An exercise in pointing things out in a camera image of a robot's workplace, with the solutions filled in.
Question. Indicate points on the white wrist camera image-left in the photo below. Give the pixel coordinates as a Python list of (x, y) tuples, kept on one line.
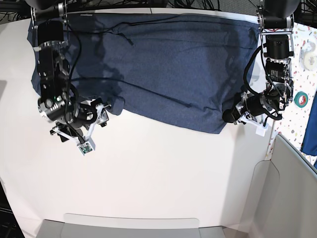
[(86, 147)]

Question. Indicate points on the dark blue t-shirt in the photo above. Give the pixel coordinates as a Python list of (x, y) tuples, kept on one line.
[(181, 69)]

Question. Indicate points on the blue cloth on side surface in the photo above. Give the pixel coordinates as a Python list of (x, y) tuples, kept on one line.
[(309, 146)]

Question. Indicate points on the grey chair bottom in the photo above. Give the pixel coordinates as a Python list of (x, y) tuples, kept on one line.
[(84, 226)]

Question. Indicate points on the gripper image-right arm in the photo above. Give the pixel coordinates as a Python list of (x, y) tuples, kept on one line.
[(239, 109)]

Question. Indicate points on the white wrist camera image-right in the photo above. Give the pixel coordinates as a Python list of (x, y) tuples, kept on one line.
[(261, 129)]

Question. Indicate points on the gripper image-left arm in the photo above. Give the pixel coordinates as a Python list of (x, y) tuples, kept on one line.
[(80, 123)]

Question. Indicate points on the green tape roll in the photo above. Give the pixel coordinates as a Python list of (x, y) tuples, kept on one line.
[(301, 99)]

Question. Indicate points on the grey chair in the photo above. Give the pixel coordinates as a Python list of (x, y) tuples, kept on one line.
[(282, 200), (84, 226)]

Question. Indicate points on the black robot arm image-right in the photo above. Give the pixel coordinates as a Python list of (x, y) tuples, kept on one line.
[(276, 22)]

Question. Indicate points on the terrazzo patterned side surface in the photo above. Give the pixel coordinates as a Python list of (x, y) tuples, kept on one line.
[(297, 115)]

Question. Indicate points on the clear tape roll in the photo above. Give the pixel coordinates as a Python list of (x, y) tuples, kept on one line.
[(308, 56)]

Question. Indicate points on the grey chair right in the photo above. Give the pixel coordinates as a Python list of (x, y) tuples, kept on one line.
[(282, 200)]

